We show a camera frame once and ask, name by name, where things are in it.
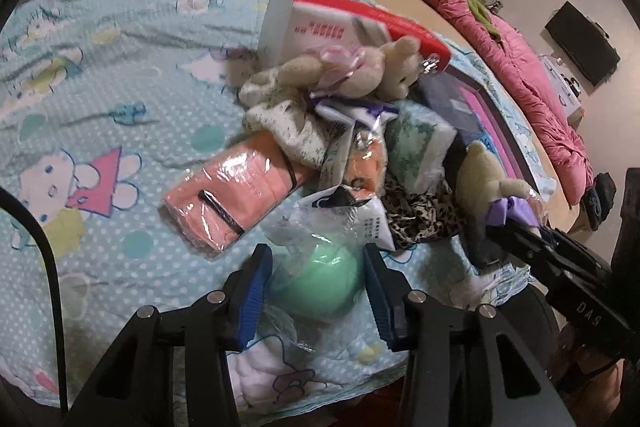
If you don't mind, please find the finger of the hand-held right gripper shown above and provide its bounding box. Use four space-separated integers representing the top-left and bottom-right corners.
535 226 568 255
485 222 553 279

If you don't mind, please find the cartoon cat printed blanket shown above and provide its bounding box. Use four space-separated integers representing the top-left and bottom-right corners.
0 0 558 413

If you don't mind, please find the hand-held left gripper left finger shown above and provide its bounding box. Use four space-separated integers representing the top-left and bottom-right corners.
65 243 274 427

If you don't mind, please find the black cable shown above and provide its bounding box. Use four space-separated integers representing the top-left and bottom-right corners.
0 187 68 413

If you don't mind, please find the pink framed box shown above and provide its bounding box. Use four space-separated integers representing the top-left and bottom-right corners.
447 62 541 192

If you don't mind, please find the white printed packet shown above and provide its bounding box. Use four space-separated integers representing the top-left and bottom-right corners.
295 187 396 253

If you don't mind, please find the black wall television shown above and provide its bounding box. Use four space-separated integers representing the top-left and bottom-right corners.
544 1 621 88

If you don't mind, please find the orange item in clear wrap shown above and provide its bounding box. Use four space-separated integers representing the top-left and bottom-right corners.
345 132 388 198

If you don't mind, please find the leopard print cloth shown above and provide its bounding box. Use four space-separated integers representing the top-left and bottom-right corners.
382 179 458 250

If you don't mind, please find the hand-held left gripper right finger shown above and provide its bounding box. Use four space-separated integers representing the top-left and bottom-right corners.
362 244 576 427

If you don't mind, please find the green tissue pack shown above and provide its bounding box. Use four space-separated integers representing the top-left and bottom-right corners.
387 104 458 195

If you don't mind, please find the white and purple packet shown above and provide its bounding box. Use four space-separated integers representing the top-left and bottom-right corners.
310 99 401 130

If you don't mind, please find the red and white tissue box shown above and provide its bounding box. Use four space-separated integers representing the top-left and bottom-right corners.
257 0 451 72

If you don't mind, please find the dark cloth bundle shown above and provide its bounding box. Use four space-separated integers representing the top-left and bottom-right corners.
580 172 618 233

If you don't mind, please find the green cloth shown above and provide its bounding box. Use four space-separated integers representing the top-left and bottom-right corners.
445 0 503 42

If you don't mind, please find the purple grey cloth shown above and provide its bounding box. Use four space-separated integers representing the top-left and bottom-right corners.
417 74 483 142

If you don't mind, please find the green ball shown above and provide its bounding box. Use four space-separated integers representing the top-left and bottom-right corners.
260 212 367 348

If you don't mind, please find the white drawer cabinet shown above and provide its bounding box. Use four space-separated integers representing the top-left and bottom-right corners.
542 57 583 125

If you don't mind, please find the beige plush with purple ribbon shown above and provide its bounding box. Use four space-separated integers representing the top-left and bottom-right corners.
457 141 543 233

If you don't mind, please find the beige plush bear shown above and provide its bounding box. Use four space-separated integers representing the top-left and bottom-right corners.
377 36 423 100

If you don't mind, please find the beige plush with pink ribbon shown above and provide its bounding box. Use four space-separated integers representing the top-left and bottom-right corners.
277 46 386 100

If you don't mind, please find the orange cloth in plastic pack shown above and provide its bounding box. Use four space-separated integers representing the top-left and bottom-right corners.
160 132 321 260

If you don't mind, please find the white floral cloth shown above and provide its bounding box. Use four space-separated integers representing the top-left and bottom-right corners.
239 67 346 168

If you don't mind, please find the pink quilt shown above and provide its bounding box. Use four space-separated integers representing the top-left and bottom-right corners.
390 0 596 208

